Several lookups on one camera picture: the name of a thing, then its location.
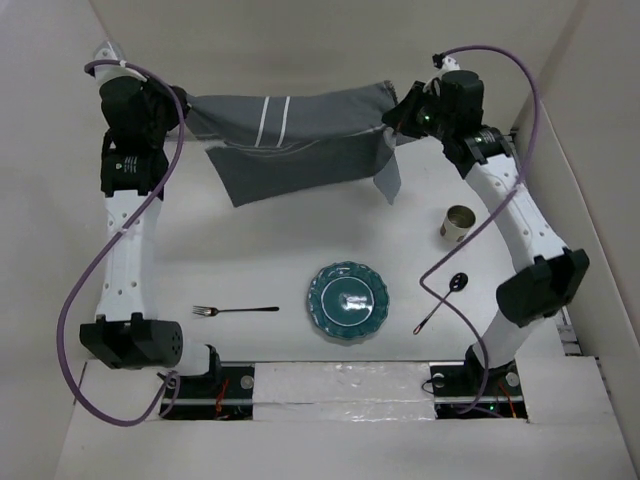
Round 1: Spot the silver metal fork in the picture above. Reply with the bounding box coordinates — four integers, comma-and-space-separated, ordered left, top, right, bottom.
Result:
192, 306, 280, 317

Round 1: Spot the grey striped cloth placemat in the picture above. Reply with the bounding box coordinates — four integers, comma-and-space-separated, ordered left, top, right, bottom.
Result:
186, 81, 401, 207

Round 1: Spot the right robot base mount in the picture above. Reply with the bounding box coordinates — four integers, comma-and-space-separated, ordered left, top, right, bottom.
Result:
421, 361, 528, 420

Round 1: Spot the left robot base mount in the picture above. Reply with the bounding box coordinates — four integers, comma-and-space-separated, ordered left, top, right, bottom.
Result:
159, 346, 255, 421

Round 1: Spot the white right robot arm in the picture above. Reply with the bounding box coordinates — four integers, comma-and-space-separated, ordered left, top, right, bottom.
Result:
382, 54, 590, 394

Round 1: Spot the teal ceramic plate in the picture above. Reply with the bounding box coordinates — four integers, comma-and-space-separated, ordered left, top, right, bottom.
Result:
306, 261, 390, 342

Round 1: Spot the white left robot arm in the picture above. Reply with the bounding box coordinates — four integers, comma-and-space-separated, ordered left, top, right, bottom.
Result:
79, 41, 223, 397

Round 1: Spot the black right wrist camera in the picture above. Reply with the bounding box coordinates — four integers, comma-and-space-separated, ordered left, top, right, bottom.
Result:
437, 70, 484, 123

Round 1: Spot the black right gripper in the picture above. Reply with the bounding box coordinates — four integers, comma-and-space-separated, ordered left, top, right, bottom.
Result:
385, 79, 455, 141

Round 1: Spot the dark metal spoon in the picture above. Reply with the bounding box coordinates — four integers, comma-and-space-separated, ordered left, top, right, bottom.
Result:
413, 272, 469, 335

